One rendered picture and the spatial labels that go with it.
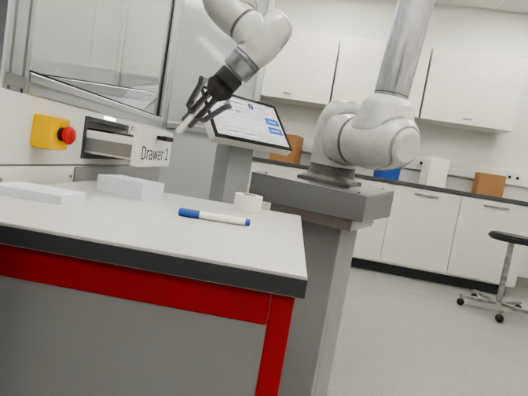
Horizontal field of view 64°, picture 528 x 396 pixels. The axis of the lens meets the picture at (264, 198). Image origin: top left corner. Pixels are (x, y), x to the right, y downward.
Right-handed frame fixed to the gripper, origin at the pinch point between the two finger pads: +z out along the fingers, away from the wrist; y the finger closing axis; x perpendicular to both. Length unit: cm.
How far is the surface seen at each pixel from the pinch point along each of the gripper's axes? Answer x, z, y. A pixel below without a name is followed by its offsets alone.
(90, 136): 12.8, 18.8, 13.0
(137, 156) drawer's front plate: 14.5, 13.3, -0.3
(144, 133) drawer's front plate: 11.3, 8.0, 3.4
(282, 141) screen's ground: -105, -17, -18
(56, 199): 54, 18, -7
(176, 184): -167, 55, 18
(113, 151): 13.0, 17.2, 5.7
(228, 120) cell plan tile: -82, -6, 7
